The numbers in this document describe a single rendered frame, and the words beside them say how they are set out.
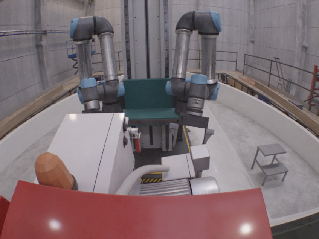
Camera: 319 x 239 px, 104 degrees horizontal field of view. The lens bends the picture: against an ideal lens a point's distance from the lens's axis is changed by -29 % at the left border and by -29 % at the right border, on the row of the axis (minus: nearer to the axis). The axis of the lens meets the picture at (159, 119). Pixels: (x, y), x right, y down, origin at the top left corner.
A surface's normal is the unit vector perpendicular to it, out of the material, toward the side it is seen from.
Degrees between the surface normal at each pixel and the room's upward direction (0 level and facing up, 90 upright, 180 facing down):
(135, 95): 90
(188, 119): 67
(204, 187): 9
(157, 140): 90
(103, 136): 17
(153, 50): 90
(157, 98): 90
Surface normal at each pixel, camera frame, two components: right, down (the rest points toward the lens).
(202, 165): 0.04, 0.58
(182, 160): -0.18, -0.80
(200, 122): -0.07, 0.04
